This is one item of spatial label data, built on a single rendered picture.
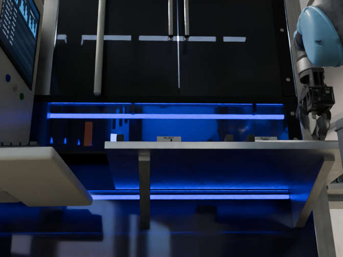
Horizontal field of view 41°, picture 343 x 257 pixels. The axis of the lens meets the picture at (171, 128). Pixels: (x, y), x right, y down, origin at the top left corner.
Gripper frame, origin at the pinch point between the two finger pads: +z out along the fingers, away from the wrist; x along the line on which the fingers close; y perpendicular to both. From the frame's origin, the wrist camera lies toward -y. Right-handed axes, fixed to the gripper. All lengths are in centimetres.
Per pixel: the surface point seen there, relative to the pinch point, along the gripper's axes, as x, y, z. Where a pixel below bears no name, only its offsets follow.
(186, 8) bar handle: -34, -25, -63
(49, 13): -87, -31, -64
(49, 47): -86, -31, -49
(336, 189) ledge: 16.3, -31.7, 5.8
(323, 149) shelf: -2.3, 9.0, 5.6
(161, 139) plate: -44, -31, -12
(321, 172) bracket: 0.3, -1.3, 8.6
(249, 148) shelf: -21.7, 9.4, 5.5
